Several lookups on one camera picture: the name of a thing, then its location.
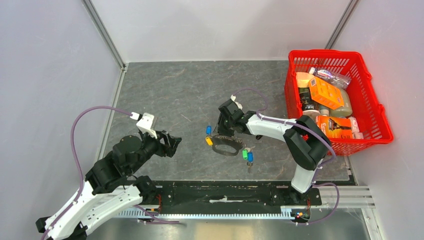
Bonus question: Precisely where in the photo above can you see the yellow capped key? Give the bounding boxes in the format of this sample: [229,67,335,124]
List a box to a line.
[205,136,214,147]

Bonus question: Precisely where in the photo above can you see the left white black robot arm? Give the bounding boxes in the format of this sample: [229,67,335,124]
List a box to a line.
[35,130,182,240]

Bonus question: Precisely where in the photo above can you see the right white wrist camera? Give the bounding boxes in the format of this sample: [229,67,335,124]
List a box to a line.
[230,94,243,110]

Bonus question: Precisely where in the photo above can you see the yellow sponge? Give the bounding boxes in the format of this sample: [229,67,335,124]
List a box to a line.
[295,72,315,88]

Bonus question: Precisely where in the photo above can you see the beige soap pouch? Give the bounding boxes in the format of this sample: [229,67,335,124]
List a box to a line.
[329,89,353,118]

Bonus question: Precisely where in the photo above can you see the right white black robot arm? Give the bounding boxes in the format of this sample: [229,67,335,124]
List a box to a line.
[217,99,334,205]

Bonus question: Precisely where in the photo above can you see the red plastic basket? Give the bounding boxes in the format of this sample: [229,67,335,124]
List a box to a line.
[284,49,394,156]

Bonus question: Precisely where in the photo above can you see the green capped key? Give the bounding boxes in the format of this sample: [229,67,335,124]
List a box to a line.
[242,149,248,160]

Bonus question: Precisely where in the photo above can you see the orange carton box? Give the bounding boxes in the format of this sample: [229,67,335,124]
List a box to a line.
[308,76,344,110]

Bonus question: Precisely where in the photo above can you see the dark green bottle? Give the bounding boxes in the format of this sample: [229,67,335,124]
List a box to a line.
[298,87,320,115]

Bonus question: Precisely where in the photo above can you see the clear plastic bottle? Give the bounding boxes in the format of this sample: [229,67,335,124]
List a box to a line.
[308,67,352,90]

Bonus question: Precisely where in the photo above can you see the leopard print wrist strap keyring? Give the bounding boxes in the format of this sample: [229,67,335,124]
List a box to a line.
[211,135,245,157]

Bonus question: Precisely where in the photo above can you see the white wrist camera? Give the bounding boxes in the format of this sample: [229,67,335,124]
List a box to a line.
[230,94,243,110]
[136,112,158,139]

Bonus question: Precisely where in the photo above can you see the orange razor package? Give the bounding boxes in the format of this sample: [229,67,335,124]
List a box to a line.
[315,115,353,139]

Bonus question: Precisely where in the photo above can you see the black mounting base plate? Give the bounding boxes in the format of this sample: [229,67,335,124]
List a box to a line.
[142,180,322,215]

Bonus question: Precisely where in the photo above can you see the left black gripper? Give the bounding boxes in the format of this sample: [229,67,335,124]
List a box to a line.
[128,127,183,174]

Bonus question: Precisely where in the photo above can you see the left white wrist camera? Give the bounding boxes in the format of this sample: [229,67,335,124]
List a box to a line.
[136,112,158,139]

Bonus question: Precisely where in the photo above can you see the pink white packet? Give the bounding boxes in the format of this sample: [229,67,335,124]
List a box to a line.
[348,116,364,139]

